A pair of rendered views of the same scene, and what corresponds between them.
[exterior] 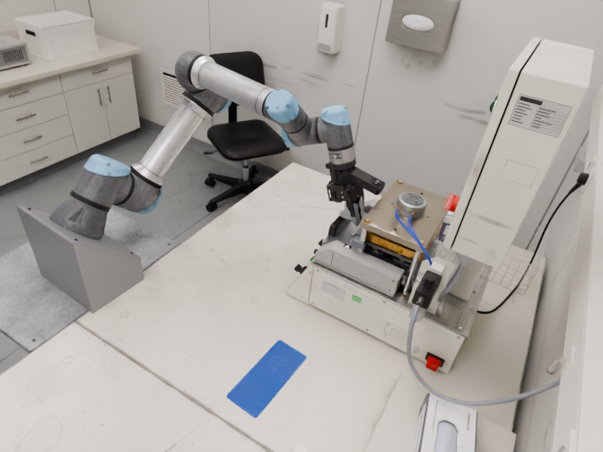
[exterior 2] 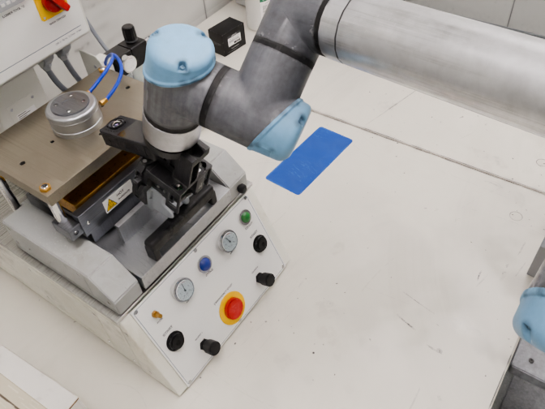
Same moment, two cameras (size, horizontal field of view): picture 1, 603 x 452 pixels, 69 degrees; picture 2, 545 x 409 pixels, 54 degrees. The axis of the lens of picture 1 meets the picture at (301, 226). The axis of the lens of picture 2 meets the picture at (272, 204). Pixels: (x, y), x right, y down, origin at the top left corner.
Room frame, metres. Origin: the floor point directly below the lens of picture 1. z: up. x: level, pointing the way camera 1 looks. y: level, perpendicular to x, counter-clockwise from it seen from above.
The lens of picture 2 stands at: (1.64, 0.13, 1.62)
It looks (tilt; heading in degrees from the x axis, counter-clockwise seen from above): 47 degrees down; 192
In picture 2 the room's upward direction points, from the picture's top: 5 degrees counter-clockwise
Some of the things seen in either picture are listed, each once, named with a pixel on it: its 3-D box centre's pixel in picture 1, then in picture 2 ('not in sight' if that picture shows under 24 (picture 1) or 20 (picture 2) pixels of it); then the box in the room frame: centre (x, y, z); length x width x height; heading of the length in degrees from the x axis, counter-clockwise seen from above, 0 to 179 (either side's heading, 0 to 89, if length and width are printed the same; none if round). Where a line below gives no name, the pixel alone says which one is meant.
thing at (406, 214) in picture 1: (415, 225); (79, 122); (0.99, -0.31, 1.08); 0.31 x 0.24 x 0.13; 153
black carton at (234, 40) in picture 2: not in sight; (227, 36); (0.27, -0.23, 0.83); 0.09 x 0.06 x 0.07; 146
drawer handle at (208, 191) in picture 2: (342, 219); (182, 220); (1.11, -0.12, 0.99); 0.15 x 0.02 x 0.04; 153
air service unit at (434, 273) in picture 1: (423, 292); (130, 66); (0.76, -0.31, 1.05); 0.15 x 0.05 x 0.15; 153
